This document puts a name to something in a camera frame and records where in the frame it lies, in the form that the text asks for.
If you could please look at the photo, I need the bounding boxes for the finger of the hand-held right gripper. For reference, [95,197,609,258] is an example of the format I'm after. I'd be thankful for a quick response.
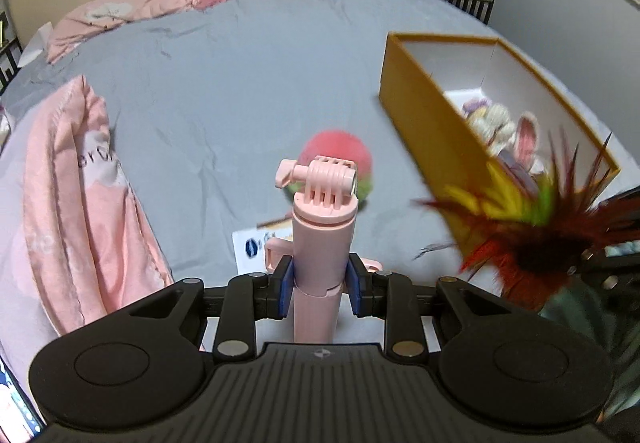
[596,187,640,220]
[580,237,640,295]

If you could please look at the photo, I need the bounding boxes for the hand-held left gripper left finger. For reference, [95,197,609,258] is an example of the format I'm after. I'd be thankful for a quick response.
[127,254,296,360]

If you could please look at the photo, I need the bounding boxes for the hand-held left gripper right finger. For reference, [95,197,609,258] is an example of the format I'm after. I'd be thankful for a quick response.
[346,253,507,360]

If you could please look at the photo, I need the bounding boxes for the pink selfie stick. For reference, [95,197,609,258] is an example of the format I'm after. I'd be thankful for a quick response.
[264,156,385,344]

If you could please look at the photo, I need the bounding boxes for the colourful feather toy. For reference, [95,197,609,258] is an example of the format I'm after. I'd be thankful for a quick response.
[410,126,617,312]

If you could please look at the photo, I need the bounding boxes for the crochet flower doll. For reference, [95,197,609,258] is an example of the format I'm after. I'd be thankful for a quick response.
[460,97,518,157]

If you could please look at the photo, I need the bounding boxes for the orange cardboard box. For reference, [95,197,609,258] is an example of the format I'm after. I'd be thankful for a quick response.
[378,32,621,259]

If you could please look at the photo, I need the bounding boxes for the white card with blue logo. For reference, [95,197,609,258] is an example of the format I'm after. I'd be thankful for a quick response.
[232,223,295,277]

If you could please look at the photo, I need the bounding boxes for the pink bunny ear plush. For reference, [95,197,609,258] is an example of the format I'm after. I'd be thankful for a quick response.
[514,112,544,169]

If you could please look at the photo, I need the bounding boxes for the pink fluffy ball plush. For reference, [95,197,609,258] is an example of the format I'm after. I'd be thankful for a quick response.
[285,129,375,212]

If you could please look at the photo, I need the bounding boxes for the grey bed sheet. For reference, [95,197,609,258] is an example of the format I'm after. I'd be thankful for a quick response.
[0,0,640,374]

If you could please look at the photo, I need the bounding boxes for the pale pink quilt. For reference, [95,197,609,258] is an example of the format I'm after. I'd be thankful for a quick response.
[20,76,176,340]

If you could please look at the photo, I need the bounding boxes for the smartphone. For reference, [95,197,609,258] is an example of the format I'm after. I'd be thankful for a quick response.
[0,357,47,440]

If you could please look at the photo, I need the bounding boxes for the pale pink printed pillow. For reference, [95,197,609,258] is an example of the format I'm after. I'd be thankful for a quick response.
[46,0,199,65]

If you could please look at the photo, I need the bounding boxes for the black frame bedside cabinet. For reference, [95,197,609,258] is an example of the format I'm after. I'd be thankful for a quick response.
[0,10,24,95]

